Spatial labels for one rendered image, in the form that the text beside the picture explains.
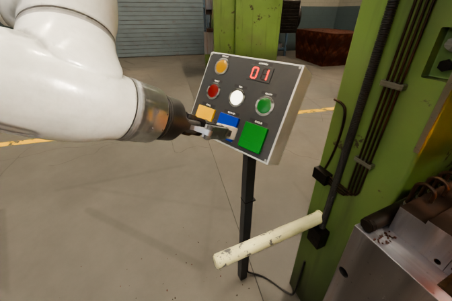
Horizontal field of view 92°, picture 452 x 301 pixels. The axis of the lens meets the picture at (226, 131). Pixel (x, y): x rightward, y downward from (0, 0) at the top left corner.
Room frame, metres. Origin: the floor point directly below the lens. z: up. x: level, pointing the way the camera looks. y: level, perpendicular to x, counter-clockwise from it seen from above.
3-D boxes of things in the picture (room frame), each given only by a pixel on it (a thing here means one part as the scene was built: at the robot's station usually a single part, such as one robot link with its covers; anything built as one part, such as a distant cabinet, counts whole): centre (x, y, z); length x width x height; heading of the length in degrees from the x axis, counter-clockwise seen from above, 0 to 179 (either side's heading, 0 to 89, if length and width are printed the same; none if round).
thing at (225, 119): (0.60, 0.00, 1.01); 0.07 x 0.05 x 0.07; 49
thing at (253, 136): (0.54, -0.08, 1.01); 0.07 x 0.05 x 0.07; 49
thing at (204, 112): (0.67, 0.07, 1.01); 0.07 x 0.05 x 0.07; 49
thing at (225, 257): (0.50, -0.17, 0.62); 0.44 x 0.05 x 0.05; 114
